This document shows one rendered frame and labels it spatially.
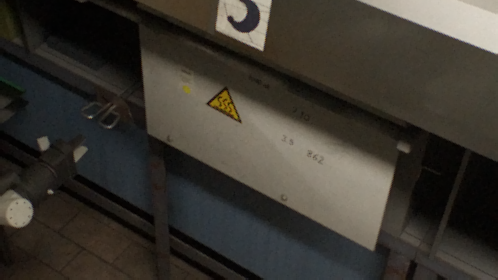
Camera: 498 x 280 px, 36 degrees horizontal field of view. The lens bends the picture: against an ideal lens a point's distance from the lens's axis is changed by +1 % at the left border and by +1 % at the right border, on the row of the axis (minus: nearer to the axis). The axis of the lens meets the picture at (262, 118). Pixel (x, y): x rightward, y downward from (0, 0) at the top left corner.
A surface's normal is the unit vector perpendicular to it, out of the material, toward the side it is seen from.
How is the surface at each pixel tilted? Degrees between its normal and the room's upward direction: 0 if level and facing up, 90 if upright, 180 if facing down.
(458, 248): 0
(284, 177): 90
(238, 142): 90
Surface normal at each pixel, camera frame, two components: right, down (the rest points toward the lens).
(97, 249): 0.05, -0.72
